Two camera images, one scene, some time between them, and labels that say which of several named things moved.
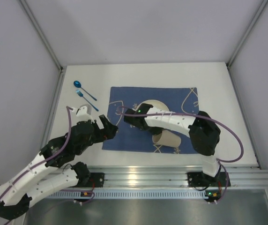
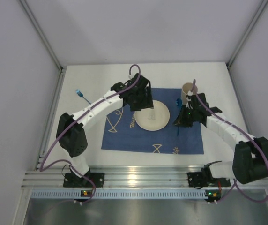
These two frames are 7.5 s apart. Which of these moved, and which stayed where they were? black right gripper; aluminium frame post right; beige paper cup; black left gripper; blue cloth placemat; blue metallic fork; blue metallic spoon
Moved: black right gripper; blue metallic spoon; beige paper cup; black left gripper
Stayed: blue metallic fork; aluminium frame post right; blue cloth placemat
